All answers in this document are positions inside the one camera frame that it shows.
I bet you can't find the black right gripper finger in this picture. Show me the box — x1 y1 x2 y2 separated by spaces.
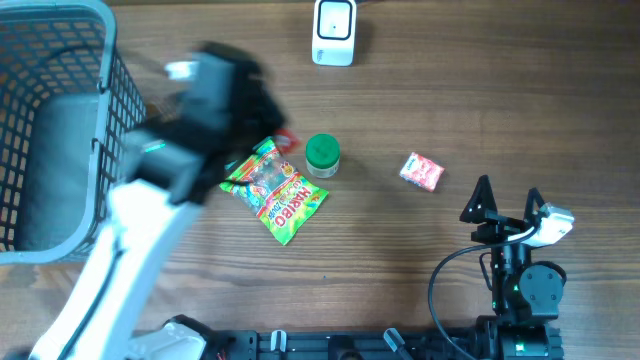
523 188 545 223
459 175 498 223

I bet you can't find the red small candy packet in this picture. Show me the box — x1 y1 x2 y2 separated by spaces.
399 152 445 192

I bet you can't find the green lid jar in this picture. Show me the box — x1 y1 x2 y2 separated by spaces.
305 134 341 178

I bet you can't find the Haribo gummy bag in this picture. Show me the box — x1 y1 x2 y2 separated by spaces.
220 138 329 246

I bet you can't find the red Nescafe stick sachet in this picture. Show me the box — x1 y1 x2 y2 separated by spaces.
272 128 300 154

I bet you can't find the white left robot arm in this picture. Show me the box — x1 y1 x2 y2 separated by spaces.
30 42 285 359

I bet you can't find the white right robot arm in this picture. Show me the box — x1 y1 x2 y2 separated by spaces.
460 175 575 359

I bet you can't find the white barcode scanner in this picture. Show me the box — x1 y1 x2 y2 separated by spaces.
311 0 357 67

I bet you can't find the grey plastic shopping basket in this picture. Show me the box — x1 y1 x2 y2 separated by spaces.
1 0 146 265

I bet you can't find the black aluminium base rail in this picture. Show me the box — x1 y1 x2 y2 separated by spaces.
118 327 565 360

